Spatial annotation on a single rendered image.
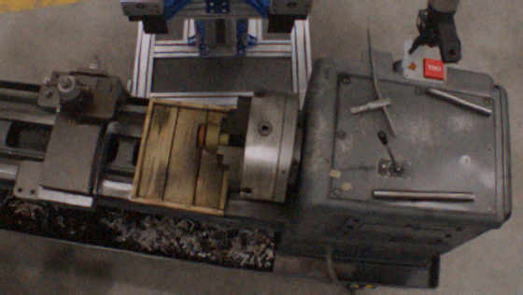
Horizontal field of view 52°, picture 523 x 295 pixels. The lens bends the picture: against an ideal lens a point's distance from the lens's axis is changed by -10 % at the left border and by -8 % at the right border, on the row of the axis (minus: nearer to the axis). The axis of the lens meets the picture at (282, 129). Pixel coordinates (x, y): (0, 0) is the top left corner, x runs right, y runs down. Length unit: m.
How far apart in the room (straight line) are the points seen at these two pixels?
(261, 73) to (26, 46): 1.35
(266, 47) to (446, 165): 1.45
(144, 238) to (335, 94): 0.96
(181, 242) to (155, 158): 0.36
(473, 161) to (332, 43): 1.67
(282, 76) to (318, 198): 1.36
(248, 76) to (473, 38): 1.37
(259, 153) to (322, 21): 1.75
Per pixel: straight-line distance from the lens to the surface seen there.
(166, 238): 2.11
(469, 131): 1.62
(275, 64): 2.76
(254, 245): 2.12
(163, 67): 2.77
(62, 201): 1.86
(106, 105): 1.82
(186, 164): 1.85
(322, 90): 1.56
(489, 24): 3.48
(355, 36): 3.15
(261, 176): 1.54
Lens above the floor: 2.64
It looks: 68 degrees down
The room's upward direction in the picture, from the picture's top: 11 degrees clockwise
